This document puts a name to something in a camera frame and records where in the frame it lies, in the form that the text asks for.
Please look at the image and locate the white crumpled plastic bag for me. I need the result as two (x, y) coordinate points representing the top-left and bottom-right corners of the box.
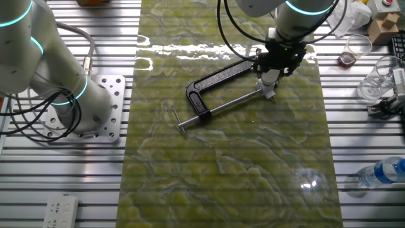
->
(327, 0), (373, 37)

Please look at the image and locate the small wooden block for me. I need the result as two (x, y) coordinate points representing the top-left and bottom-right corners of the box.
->
(382, 12), (401, 30)

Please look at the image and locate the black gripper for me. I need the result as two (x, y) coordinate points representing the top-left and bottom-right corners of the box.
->
(252, 39), (307, 78)

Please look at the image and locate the blue label water bottle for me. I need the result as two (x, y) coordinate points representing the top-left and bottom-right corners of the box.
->
(357, 156), (405, 190)

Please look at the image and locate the clear plastic cup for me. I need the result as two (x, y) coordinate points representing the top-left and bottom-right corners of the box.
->
(356, 55), (401, 103)

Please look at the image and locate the black C-clamp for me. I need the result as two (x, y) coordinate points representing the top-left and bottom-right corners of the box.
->
(170, 58), (263, 137)

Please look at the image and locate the tan cardboard box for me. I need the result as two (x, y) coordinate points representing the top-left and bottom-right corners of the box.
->
(368, 18), (399, 45)

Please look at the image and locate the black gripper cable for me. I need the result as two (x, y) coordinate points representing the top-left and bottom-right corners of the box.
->
(223, 0), (271, 44)
(216, 0), (259, 62)

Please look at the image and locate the white ribbed device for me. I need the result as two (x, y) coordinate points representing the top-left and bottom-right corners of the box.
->
(392, 67), (405, 96)

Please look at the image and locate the brown wooden item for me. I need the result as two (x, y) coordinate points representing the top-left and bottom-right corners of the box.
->
(75, 0), (111, 7)

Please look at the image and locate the grey emergency stop box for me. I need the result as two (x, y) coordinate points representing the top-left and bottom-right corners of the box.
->
(375, 0), (401, 18)

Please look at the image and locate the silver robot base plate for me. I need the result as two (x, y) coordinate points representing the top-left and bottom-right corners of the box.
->
(42, 74), (127, 143)

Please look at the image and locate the white power strip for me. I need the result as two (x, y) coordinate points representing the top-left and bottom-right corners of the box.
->
(42, 194), (79, 228)

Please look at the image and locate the black base cable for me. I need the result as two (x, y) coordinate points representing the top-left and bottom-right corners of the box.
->
(0, 90), (84, 143)
(0, 89), (75, 126)

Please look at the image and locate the black and metal tool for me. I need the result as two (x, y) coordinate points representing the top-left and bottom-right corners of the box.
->
(366, 94), (405, 120)

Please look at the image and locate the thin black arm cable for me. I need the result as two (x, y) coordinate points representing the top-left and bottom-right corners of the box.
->
(300, 0), (349, 45)

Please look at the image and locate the green marble pattern mat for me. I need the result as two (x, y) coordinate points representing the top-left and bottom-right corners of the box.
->
(115, 0), (344, 228)

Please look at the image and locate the black keyboard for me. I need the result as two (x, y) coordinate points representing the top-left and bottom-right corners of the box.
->
(391, 31), (405, 60)

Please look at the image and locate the glass beaker with dark liquid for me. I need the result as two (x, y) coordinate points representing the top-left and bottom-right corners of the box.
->
(338, 34), (373, 68)

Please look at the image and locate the grey base cable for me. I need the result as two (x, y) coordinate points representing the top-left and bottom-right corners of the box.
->
(54, 21), (96, 77)

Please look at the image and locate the white light bulb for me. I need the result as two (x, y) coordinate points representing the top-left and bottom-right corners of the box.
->
(261, 69), (281, 86)

